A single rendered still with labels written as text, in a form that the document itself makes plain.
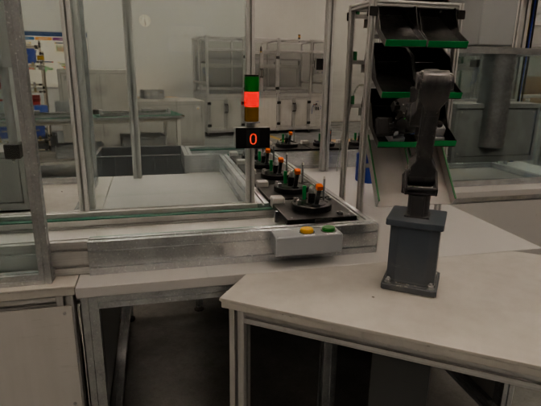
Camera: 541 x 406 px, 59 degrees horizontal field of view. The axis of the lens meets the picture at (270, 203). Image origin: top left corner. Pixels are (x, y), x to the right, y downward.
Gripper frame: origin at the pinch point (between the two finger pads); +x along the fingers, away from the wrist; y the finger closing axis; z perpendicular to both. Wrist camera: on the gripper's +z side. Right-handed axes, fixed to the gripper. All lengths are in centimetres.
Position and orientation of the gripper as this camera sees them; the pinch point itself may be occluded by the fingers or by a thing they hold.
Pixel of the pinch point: (397, 127)
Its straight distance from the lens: 166.2
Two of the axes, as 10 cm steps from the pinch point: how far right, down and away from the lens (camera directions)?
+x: -1.6, -0.3, 9.9
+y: -9.8, 0.9, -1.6
